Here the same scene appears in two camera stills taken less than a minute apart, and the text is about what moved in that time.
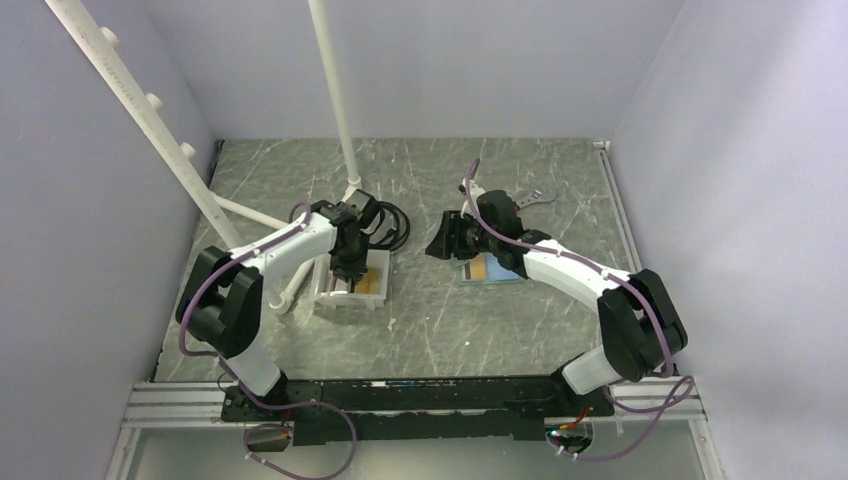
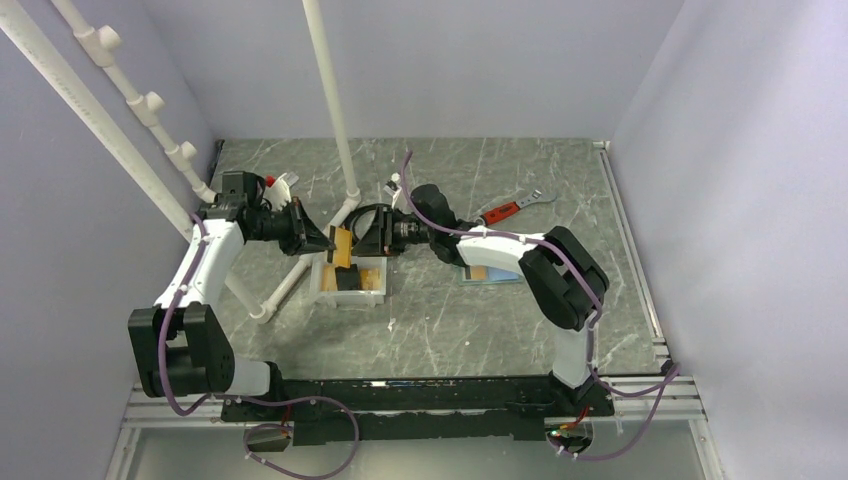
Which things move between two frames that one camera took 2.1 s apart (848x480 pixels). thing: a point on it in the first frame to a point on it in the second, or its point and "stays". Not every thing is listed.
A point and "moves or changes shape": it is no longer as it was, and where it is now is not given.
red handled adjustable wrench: (536, 197) stays
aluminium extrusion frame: (168, 405) stays
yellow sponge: (370, 282) moves or changes shape
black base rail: (329, 411) stays
